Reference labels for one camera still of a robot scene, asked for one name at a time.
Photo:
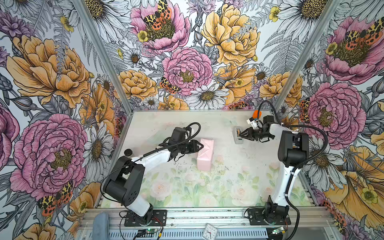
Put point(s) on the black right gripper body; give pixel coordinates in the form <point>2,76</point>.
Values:
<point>254,134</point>

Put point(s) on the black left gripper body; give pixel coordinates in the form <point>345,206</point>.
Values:
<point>186,147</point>

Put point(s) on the purple and pink wrapping paper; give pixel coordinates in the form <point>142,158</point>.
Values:
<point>205,155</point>

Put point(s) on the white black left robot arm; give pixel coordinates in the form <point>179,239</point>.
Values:
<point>123,183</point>

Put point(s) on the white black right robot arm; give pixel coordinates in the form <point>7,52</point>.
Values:
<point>292,151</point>

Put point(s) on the orange plastic bottle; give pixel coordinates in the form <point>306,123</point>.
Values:
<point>257,114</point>

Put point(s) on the grey tape dispenser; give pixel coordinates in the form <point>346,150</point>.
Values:
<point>237,136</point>

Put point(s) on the small jar with dark lid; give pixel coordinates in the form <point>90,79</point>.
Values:
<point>128,152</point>

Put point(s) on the small white clock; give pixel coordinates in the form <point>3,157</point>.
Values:
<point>210,232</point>

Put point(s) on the grey cloth roll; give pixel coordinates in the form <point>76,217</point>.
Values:
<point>101,227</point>

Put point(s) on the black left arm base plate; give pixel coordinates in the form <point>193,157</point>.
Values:
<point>155,218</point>

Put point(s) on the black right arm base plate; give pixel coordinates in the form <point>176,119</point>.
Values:
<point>257,217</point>

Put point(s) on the aluminium frame rail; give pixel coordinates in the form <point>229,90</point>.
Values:
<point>189,223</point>

